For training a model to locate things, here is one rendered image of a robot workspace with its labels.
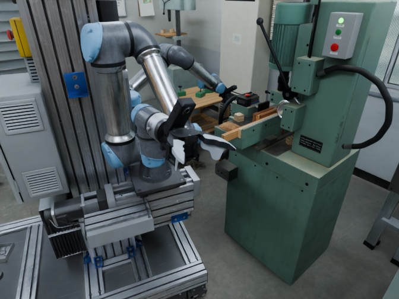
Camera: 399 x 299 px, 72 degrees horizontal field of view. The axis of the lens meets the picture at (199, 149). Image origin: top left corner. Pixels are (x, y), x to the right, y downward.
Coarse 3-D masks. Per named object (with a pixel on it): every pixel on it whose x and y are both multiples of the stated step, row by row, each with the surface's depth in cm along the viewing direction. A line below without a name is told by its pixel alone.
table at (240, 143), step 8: (232, 120) 160; (248, 120) 160; (216, 128) 152; (272, 128) 153; (280, 128) 159; (256, 136) 147; (264, 136) 152; (232, 144) 146; (240, 144) 141; (248, 144) 144
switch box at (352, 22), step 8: (336, 16) 104; (344, 16) 102; (352, 16) 100; (360, 16) 101; (328, 24) 108; (336, 24) 105; (344, 24) 103; (352, 24) 101; (360, 24) 104; (328, 32) 108; (344, 32) 104; (352, 32) 102; (328, 40) 109; (336, 40) 107; (344, 40) 105; (352, 40) 105; (328, 48) 110; (344, 48) 106; (352, 48) 107; (328, 56) 112; (336, 56) 109; (344, 56) 107
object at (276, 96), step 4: (276, 88) 157; (272, 92) 154; (276, 92) 152; (280, 92) 151; (272, 96) 155; (276, 96) 153; (280, 96) 151; (272, 100) 156; (276, 100) 154; (280, 100) 152
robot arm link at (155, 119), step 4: (152, 116) 76; (156, 116) 75; (160, 116) 75; (164, 116) 75; (168, 116) 76; (148, 120) 76; (152, 120) 75; (156, 120) 74; (160, 120) 74; (148, 124) 76; (152, 124) 74; (156, 124) 74; (148, 128) 75; (152, 128) 74; (148, 132) 77; (152, 132) 75; (152, 136) 76; (156, 140) 76
